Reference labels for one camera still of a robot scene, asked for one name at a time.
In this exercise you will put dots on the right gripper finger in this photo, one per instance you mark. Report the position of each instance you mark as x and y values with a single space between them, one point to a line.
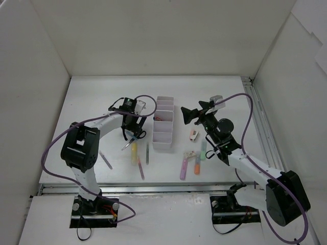
205 105
189 115

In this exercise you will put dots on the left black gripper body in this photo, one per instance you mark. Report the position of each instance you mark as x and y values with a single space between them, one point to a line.
135 130

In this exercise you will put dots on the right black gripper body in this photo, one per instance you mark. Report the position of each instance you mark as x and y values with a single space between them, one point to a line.
197 115

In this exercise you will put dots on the black handled scissors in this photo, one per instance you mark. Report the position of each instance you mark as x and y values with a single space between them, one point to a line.
134 137

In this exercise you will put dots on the dark green pen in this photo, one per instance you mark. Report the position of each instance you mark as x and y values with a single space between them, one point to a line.
147 153

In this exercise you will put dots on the pink pen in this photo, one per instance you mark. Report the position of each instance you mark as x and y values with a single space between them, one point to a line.
140 168

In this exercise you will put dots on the grey purple pen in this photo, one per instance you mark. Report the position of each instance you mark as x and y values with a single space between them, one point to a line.
105 160

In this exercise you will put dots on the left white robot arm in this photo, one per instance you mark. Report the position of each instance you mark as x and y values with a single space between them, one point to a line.
81 146

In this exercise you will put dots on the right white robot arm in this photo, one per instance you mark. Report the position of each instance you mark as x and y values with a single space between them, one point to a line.
282 194

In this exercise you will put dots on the green highlighter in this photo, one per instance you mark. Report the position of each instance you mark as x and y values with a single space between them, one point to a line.
203 149

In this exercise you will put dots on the white compartment organizer box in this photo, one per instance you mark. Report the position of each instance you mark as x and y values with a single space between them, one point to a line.
163 130

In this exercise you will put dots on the yellow highlighter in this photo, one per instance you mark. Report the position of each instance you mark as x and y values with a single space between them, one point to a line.
134 158

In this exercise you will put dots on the small white eraser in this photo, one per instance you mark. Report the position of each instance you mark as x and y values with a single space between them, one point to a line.
189 155

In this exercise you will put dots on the orange highlighter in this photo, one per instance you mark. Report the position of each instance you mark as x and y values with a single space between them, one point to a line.
197 163

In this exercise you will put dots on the purple highlighter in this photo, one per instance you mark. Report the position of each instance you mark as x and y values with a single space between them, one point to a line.
184 168

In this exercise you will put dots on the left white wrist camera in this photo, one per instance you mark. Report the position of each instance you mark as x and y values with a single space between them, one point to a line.
140 106

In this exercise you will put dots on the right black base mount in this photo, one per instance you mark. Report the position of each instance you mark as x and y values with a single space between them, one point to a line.
223 214

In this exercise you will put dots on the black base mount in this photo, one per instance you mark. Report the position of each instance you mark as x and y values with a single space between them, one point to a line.
223 214
99 213

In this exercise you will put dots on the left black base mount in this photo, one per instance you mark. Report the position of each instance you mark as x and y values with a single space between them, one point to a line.
99 213

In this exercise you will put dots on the front aluminium rail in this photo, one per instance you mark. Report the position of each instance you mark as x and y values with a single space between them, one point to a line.
140 188

